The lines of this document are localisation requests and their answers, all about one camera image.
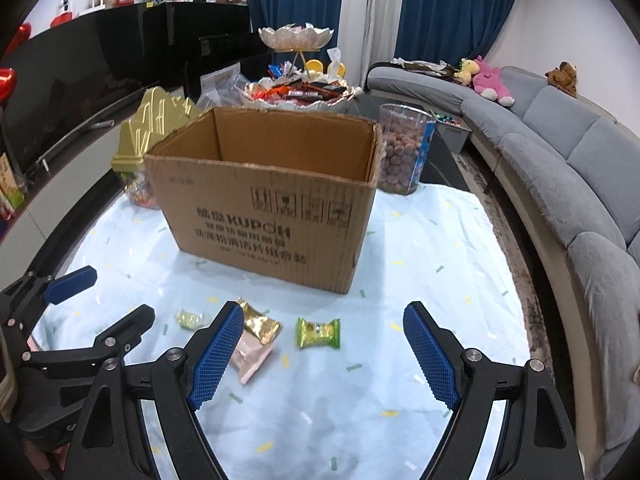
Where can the mottled grey rug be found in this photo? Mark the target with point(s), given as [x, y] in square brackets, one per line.
[510, 260]

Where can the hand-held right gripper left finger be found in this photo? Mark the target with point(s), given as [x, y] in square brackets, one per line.
[215, 355]

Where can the gold snack packet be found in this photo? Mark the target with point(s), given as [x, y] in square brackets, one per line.
[260, 327]

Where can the brown cardboard box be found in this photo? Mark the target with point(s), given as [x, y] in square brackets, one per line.
[250, 210]

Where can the gold lid candy container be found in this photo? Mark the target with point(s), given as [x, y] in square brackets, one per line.
[150, 120]

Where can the grey remote control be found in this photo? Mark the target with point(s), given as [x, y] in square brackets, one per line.
[101, 125]

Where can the pink plush toy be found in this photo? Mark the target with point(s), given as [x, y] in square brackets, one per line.
[492, 82]

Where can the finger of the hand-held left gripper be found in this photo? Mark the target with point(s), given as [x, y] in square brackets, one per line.
[132, 325]
[72, 285]

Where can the black curved television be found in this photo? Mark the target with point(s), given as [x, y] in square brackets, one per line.
[75, 85]

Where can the pale green snack packet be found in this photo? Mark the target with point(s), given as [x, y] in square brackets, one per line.
[192, 319]

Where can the grey television cabinet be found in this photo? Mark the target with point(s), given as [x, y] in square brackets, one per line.
[70, 175]

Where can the yellow plush toy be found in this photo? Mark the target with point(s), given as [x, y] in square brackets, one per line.
[465, 71]

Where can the white red toy figure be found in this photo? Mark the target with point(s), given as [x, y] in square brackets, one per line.
[62, 12]

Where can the clear jar of brown nuts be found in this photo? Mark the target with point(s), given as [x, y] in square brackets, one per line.
[400, 155]

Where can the clear zip bag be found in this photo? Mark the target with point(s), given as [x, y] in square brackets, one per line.
[220, 85]

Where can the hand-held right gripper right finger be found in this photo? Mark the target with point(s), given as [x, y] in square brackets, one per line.
[430, 355]

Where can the brown plush toy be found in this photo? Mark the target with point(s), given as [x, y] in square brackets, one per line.
[562, 77]

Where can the pink snack packet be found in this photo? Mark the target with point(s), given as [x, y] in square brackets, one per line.
[250, 360]

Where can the pile of assorted snacks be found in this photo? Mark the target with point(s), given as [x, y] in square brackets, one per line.
[300, 91]

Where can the black piano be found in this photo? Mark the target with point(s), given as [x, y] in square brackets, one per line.
[210, 20]

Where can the green beige snack bag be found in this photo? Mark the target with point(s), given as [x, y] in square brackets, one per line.
[11, 185]

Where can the grey storage bin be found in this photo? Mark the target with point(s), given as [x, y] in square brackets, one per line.
[452, 137]

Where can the white sheer curtain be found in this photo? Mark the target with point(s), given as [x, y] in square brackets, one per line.
[375, 10]

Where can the tiered white shell snack stand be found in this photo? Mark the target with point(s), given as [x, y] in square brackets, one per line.
[295, 39]

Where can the grey curved sofa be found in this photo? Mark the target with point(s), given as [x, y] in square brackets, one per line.
[550, 160]

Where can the brown white cloth pile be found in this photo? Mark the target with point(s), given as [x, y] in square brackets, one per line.
[425, 67]

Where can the yellow plastic chair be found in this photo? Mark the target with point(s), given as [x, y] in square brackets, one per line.
[325, 67]

